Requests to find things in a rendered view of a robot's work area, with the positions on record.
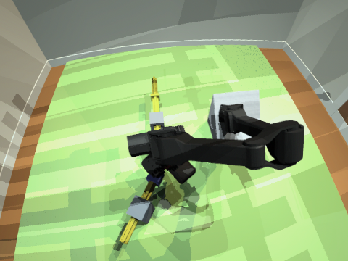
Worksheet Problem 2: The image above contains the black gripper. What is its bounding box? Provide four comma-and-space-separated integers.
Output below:
167, 162, 196, 184

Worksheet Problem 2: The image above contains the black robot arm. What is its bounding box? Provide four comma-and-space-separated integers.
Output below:
126, 104, 305, 178

